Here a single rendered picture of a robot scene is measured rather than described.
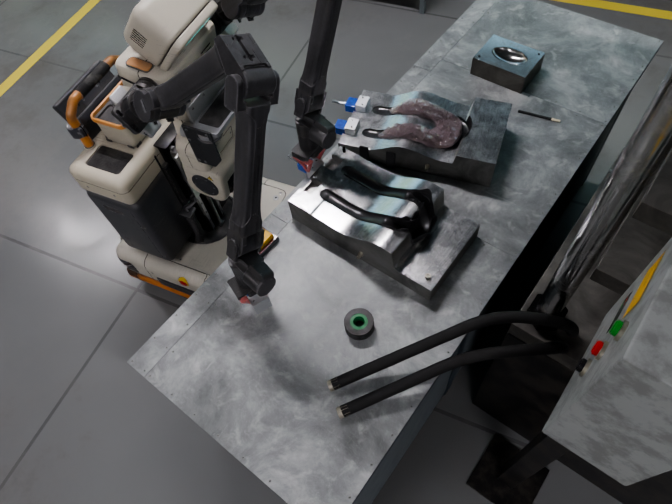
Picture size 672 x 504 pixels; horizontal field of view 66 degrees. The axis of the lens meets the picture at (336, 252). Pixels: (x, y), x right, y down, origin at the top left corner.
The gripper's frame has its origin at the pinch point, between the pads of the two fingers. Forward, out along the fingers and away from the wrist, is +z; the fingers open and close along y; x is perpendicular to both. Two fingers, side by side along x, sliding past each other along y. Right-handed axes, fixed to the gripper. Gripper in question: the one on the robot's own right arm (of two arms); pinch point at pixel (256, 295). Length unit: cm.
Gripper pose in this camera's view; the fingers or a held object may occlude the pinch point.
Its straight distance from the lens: 146.0
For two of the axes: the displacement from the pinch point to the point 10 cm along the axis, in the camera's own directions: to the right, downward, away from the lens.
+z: 0.9, 5.3, 8.4
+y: 8.3, -5.1, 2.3
